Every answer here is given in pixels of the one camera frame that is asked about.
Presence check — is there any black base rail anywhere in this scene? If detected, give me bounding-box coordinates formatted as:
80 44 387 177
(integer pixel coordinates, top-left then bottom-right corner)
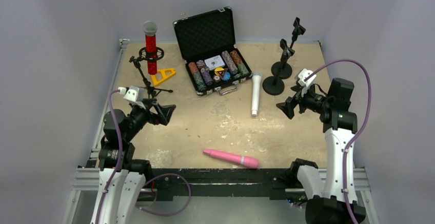
139 168 307 202

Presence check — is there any red glitter microphone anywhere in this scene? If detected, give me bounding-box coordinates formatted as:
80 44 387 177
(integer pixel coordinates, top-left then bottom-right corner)
143 21 157 75

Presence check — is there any pink microphone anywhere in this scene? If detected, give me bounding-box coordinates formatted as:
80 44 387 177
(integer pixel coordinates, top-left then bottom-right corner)
203 149 259 169

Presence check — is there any aluminium corner rail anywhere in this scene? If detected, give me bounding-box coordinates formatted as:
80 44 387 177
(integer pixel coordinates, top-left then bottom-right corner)
90 38 130 158

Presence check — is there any white playing card box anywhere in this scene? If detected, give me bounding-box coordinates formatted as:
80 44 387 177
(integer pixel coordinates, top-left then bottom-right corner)
204 55 226 71

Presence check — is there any black round-base stand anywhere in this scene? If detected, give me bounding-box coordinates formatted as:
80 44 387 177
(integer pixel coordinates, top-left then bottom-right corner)
271 17 306 79
262 38 295 96

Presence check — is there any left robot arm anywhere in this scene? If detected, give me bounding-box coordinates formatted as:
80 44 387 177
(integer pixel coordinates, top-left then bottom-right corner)
91 99 176 223

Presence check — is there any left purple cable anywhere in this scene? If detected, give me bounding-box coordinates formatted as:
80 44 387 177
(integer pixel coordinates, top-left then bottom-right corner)
94 89 192 224

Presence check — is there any black tripod microphone stand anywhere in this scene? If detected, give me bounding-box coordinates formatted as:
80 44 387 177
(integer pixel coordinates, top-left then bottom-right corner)
129 47 173 98

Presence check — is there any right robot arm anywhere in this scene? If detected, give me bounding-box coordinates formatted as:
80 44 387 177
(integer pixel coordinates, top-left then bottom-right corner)
277 78 366 223

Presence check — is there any black poker chip case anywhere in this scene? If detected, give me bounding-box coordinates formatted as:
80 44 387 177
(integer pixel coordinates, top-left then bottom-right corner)
172 7 253 96

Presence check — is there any white microphone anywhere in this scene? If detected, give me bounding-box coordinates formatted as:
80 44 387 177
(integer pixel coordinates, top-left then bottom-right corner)
251 72 262 117

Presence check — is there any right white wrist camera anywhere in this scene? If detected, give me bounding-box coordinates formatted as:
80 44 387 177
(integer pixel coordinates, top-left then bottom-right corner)
295 68 317 88

